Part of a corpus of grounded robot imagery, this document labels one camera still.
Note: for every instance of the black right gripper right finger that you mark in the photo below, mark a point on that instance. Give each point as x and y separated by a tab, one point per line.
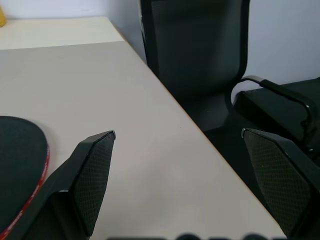
282	175

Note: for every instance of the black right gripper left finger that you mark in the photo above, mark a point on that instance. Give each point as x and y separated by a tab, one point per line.
82	180

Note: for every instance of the yellow object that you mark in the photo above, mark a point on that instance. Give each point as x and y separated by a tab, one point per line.
2	16

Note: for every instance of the black mesh office chair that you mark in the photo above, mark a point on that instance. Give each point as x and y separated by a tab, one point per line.
197	57

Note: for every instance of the black red table tennis paddle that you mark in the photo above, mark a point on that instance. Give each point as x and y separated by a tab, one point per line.
20	155

